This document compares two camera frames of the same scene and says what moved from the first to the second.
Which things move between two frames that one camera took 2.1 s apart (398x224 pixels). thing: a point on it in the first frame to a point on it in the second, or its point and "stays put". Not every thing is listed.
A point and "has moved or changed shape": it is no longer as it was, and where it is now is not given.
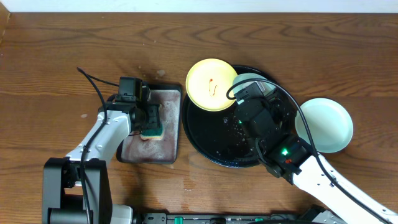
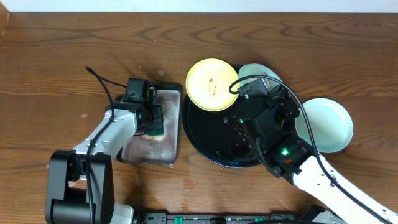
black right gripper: x=272 y=108 to x=282 y=106
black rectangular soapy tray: x=166 y=150 stays put
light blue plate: x=245 y=76 has moved or changed shape
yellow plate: x=207 y=84 stays put
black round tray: x=220 y=136 stays put
